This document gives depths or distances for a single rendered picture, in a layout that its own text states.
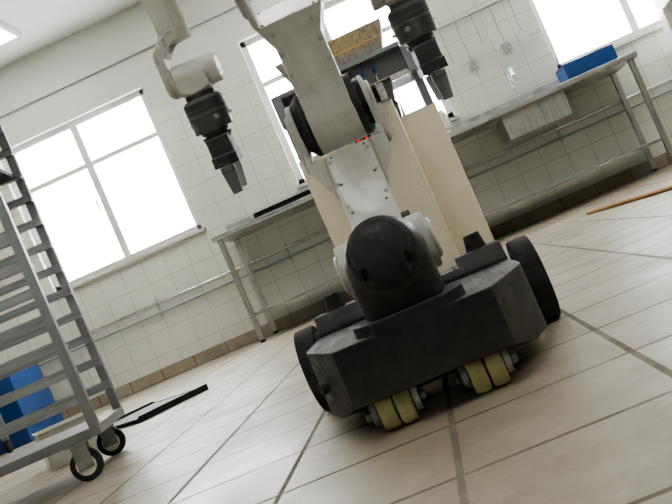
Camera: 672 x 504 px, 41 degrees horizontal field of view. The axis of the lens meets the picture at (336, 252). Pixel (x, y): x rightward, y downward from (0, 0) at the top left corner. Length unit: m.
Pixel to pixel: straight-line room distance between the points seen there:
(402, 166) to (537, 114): 3.35
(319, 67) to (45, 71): 6.36
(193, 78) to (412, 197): 1.86
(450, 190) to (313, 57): 2.48
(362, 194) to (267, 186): 5.69
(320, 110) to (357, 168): 0.15
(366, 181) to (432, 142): 2.49
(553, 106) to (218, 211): 2.84
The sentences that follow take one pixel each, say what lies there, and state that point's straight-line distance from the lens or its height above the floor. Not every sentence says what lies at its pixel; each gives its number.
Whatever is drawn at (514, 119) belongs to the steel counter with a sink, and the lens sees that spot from 6.89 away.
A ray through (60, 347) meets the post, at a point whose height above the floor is 0.41.
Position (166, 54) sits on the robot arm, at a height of 0.85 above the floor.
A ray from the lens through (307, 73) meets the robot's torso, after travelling 1.94.
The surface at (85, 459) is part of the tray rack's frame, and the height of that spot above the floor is 0.07.
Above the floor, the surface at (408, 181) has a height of 0.50.
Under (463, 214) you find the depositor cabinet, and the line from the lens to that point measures 4.34.
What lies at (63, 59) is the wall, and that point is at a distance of 8.15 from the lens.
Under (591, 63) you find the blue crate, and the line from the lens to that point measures 7.10.
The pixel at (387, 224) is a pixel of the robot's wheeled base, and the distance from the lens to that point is 1.54.
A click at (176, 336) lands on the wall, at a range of 7.76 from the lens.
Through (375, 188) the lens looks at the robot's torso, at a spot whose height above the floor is 0.42.
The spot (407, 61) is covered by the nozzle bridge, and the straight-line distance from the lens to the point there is 4.41.
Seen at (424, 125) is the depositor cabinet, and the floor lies 0.76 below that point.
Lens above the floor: 0.30
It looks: 1 degrees up
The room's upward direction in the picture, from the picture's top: 23 degrees counter-clockwise
